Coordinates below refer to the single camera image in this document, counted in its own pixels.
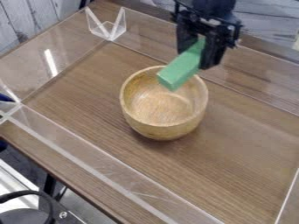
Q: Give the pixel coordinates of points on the black table leg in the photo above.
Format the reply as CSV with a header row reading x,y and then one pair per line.
x,y
50,184

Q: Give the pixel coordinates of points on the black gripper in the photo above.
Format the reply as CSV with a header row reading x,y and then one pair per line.
x,y
209,18

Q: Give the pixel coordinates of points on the brown wooden bowl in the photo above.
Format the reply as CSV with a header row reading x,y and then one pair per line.
x,y
162,114

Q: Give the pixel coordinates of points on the green rectangular block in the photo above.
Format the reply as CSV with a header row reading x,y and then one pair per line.
x,y
183,67

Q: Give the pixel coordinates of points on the clear acrylic tray barrier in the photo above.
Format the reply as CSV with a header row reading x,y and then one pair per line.
x,y
231,173

